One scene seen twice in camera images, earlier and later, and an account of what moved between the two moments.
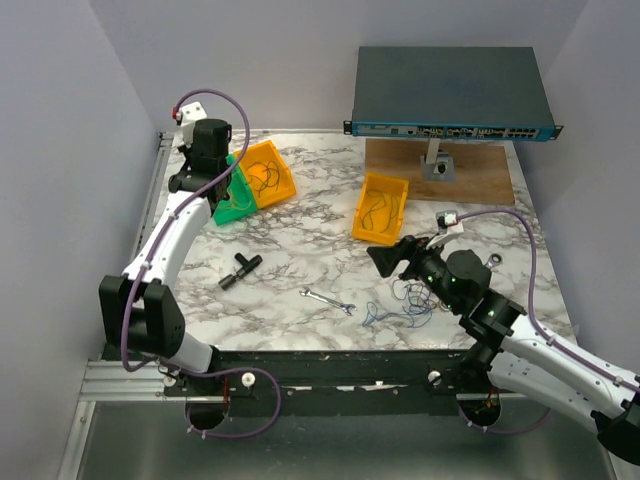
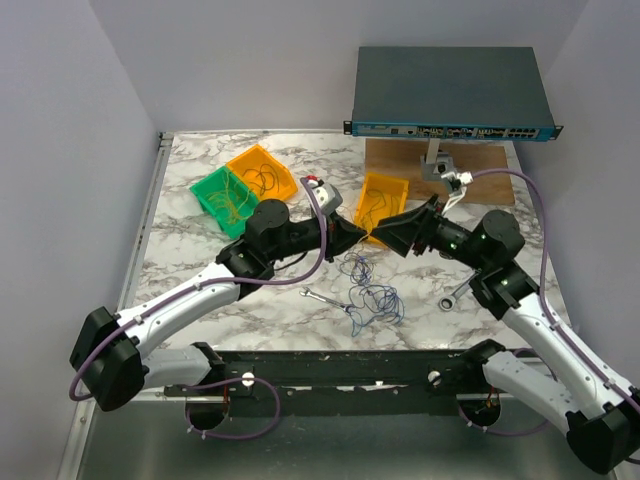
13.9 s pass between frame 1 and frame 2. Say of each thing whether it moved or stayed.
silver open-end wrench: stayed
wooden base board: stayed
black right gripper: moved
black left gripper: moved
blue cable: moved
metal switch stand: stayed
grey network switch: stayed
